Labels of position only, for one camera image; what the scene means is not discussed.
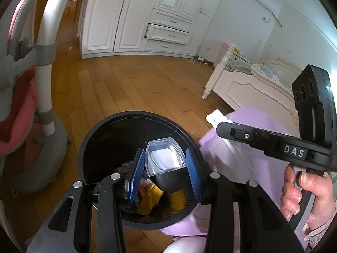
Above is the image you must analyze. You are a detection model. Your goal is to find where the black clear-lid container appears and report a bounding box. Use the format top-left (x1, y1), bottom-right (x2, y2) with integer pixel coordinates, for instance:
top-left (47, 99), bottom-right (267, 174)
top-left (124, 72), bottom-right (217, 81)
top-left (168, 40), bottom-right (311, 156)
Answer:
top-left (144, 138), bottom-right (187, 193)

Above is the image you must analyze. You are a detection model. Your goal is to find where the white spray pump nozzle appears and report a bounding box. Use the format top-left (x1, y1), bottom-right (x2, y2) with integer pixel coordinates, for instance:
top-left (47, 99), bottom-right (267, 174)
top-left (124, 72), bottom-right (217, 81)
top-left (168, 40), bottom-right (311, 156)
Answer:
top-left (206, 109), bottom-right (233, 129)

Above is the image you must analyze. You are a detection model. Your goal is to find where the red snack wrapper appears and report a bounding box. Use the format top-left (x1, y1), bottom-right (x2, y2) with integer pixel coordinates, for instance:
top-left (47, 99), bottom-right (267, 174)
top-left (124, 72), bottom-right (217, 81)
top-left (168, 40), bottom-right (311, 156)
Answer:
top-left (138, 183), bottom-right (154, 197)

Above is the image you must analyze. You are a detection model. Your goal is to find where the yellow wrapper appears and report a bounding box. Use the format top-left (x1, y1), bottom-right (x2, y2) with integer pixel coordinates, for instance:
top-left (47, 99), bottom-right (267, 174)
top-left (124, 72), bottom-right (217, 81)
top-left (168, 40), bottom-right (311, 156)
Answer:
top-left (137, 185), bottom-right (164, 216)

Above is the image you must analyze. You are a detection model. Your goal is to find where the beige patterned sleeve forearm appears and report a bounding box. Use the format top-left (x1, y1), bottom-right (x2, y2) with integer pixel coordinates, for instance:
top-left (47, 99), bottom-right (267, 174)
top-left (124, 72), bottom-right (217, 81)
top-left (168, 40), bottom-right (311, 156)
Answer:
top-left (302, 199), bottom-right (336, 252)

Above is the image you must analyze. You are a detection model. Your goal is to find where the black trash bin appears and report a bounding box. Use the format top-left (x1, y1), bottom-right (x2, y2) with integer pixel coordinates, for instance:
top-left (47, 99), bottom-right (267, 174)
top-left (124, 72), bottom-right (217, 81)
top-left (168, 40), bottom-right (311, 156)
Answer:
top-left (77, 111), bottom-right (203, 230)

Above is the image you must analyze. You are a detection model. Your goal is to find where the right hand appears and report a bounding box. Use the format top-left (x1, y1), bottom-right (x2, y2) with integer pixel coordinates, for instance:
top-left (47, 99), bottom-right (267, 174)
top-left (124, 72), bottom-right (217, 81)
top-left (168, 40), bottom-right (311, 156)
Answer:
top-left (281, 166), bottom-right (336, 230)

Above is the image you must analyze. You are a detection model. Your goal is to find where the purple tablecloth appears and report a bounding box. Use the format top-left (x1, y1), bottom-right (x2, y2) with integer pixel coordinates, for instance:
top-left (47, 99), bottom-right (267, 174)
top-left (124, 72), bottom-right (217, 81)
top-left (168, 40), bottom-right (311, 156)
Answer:
top-left (161, 107), bottom-right (288, 252)

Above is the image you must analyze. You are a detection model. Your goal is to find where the blue blanket on bed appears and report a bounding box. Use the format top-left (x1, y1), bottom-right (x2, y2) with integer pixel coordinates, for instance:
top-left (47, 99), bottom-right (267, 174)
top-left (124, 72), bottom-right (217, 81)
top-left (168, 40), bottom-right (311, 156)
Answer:
top-left (251, 64), bottom-right (290, 88)

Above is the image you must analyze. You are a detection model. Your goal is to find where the pink grey desk chair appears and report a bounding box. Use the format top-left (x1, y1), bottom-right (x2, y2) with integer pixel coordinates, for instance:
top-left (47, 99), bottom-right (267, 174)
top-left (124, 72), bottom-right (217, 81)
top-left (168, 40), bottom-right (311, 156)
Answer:
top-left (1, 0), bottom-right (69, 194)

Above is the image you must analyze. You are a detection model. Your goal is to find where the green cloth on bed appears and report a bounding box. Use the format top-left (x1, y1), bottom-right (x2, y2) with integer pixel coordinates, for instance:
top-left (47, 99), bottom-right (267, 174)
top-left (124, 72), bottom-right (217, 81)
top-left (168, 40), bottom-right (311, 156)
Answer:
top-left (226, 61), bottom-right (251, 75)

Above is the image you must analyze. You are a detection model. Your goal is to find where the white power strip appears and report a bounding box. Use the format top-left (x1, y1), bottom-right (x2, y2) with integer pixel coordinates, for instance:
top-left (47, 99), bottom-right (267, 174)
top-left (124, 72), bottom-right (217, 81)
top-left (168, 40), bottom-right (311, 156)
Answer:
top-left (197, 57), bottom-right (206, 62)

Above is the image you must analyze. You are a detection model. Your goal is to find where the white wardrobe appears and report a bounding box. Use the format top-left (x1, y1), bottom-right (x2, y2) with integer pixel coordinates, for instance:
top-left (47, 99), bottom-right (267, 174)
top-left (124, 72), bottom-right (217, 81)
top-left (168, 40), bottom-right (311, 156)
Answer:
top-left (79, 0), bottom-right (221, 58)

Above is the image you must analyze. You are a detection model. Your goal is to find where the black camera module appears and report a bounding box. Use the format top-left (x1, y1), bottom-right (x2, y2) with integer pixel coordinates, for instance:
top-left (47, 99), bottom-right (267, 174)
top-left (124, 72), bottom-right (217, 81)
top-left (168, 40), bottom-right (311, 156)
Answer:
top-left (291, 65), bottom-right (336, 149)

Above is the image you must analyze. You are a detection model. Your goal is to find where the white bed frame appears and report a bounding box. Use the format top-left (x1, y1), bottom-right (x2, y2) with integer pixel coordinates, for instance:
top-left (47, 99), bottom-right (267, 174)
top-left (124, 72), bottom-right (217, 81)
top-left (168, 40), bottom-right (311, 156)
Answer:
top-left (202, 44), bottom-right (299, 136)

